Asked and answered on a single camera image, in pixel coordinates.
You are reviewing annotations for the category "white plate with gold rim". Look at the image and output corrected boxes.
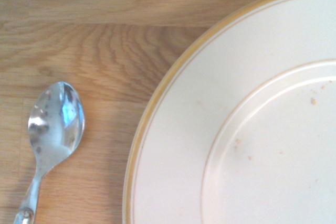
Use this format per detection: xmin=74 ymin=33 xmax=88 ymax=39
xmin=122 ymin=0 xmax=336 ymax=224

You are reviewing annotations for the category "silver spoon with white handle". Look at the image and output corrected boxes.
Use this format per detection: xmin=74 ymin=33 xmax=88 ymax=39
xmin=13 ymin=81 xmax=86 ymax=224

